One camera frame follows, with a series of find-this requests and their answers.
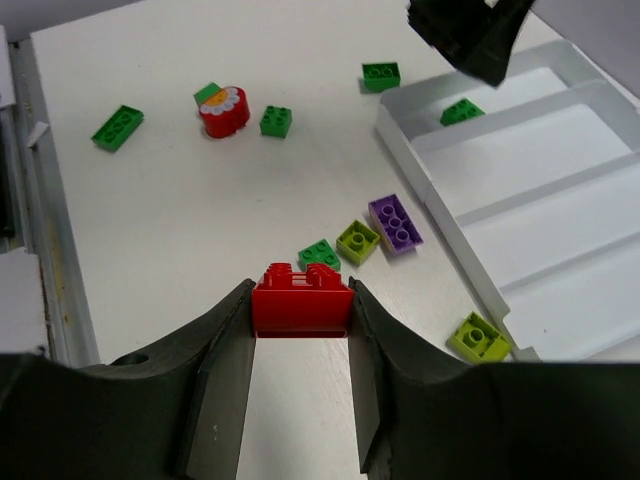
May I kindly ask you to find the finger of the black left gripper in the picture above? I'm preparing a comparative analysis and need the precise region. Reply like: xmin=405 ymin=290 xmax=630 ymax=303
xmin=407 ymin=0 xmax=534 ymax=87

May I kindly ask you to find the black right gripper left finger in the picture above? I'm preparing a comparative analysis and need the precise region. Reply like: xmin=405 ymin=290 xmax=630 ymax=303
xmin=1 ymin=280 xmax=256 ymax=479

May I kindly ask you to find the red 2x4 brick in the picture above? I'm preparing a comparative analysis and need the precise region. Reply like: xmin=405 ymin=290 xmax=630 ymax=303
xmin=251 ymin=263 xmax=354 ymax=338

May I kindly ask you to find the green 2x3 brick front left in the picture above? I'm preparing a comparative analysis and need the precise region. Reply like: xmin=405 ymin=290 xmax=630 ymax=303
xmin=91 ymin=105 xmax=144 ymax=153

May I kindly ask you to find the green 2x4 brick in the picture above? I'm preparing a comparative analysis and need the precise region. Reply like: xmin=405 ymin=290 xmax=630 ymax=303
xmin=440 ymin=98 xmax=485 ymax=126

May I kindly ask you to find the lime brick near tray corner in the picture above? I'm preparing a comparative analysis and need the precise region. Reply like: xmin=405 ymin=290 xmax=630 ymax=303
xmin=446 ymin=312 xmax=511 ymax=364

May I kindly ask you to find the purple 2x3 brick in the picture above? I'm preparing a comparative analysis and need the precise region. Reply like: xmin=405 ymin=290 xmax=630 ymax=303
xmin=368 ymin=194 xmax=423 ymax=256

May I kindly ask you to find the lime brick near purple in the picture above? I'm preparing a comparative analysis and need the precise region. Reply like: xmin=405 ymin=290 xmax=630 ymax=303
xmin=336 ymin=220 xmax=381 ymax=266

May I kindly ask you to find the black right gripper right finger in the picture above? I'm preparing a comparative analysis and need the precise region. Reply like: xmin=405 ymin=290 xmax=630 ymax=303
xmin=348 ymin=279 xmax=639 ymax=479

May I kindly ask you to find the white divided sorting tray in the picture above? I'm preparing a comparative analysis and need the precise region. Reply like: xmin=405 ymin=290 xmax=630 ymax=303
xmin=376 ymin=40 xmax=639 ymax=361

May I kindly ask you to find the green 2x2 brick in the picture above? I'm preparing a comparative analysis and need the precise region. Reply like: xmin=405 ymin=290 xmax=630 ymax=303
xmin=259 ymin=105 xmax=293 ymax=139
xmin=362 ymin=62 xmax=401 ymax=93
xmin=298 ymin=239 xmax=341 ymax=272

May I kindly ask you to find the red flower brick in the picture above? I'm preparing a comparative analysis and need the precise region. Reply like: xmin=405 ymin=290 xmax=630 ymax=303
xmin=199 ymin=86 xmax=250 ymax=139

